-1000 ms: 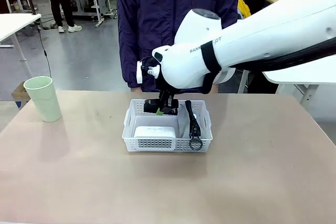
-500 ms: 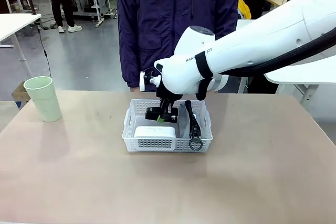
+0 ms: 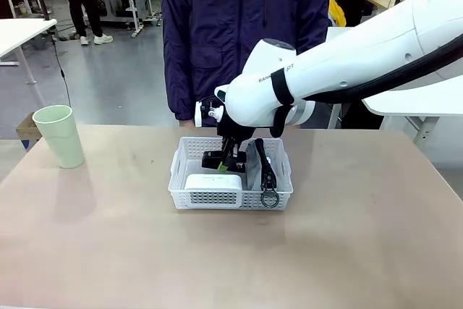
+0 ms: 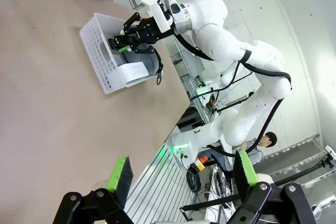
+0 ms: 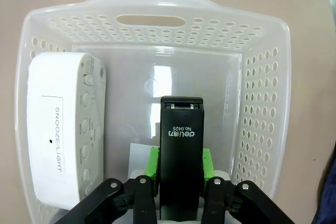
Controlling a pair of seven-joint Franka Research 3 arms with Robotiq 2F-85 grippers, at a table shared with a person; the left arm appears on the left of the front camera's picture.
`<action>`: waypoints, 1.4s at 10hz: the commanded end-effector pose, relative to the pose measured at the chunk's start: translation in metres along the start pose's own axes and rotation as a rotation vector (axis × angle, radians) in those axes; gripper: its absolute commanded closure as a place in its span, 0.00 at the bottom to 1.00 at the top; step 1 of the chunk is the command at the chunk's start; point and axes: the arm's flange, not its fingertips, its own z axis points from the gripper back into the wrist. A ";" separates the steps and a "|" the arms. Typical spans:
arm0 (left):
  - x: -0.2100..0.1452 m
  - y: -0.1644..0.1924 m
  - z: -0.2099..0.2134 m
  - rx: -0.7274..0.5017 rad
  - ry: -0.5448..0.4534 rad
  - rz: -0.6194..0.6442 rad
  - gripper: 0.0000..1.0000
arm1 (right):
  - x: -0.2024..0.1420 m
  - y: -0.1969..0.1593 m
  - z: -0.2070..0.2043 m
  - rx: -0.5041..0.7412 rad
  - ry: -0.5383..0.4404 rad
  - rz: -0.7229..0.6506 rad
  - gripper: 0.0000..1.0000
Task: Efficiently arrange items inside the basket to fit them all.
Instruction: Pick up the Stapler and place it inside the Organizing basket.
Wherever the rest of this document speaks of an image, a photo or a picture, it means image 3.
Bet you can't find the person in purple jacket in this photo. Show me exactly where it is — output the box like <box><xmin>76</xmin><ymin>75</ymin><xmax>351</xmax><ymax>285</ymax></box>
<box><xmin>159</xmin><ymin>0</ymin><xmax>331</xmax><ymax>129</ymax></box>

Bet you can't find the pale green plastic cup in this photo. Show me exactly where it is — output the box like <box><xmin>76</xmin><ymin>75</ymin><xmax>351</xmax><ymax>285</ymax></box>
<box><xmin>32</xmin><ymin>104</ymin><xmax>87</xmax><ymax>170</ymax></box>

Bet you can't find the wooden table top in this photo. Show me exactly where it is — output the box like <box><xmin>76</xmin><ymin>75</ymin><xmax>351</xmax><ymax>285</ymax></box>
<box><xmin>365</xmin><ymin>0</ymin><xmax>399</xmax><ymax>10</ymax></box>

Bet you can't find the cardboard box on floor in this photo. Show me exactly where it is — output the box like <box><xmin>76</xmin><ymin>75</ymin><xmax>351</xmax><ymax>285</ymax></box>
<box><xmin>15</xmin><ymin>112</ymin><xmax>43</xmax><ymax>151</ymax></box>

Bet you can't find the white perforated plastic basket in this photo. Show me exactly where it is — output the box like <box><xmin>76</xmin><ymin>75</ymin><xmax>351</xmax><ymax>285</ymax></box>
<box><xmin>167</xmin><ymin>136</ymin><xmax>294</xmax><ymax>211</ymax></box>

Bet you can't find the yellow jacket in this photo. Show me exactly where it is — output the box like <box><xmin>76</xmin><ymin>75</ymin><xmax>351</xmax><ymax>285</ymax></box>
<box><xmin>327</xmin><ymin>0</ymin><xmax>347</xmax><ymax>28</ymax></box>

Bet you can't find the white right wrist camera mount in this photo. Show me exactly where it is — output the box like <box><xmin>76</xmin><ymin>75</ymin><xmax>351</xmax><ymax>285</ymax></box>
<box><xmin>194</xmin><ymin>96</ymin><xmax>227</xmax><ymax>127</ymax></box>

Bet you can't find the thin black hanging cable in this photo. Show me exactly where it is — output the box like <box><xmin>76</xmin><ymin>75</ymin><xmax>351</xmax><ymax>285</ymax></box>
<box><xmin>49</xmin><ymin>33</ymin><xmax>72</xmax><ymax>108</ymax></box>

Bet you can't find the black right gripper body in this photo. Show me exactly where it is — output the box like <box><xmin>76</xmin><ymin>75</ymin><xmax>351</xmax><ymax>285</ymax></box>
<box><xmin>216</xmin><ymin>113</ymin><xmax>256</xmax><ymax>144</ymax></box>

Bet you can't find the white side table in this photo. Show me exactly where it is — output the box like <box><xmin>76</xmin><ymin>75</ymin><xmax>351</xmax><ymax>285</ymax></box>
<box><xmin>0</xmin><ymin>17</ymin><xmax>59</xmax><ymax>86</ymax></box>

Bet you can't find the black strap on right arm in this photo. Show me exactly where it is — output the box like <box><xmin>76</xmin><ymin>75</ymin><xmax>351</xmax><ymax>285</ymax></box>
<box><xmin>270</xmin><ymin>67</ymin><xmax>299</xmax><ymax>139</ymax></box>

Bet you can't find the large white table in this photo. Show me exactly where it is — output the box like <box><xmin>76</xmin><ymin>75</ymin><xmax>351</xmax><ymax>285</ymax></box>
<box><xmin>326</xmin><ymin>25</ymin><xmax>463</xmax><ymax>145</ymax></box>

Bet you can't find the white rectangular speaker box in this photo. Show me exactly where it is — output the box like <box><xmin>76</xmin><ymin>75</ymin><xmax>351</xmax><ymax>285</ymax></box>
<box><xmin>184</xmin><ymin>173</ymin><xmax>244</xmax><ymax>192</ymax></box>

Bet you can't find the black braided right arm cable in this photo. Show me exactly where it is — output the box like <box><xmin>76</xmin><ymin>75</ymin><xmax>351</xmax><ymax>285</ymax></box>
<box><xmin>302</xmin><ymin>31</ymin><xmax>463</xmax><ymax>106</ymax></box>

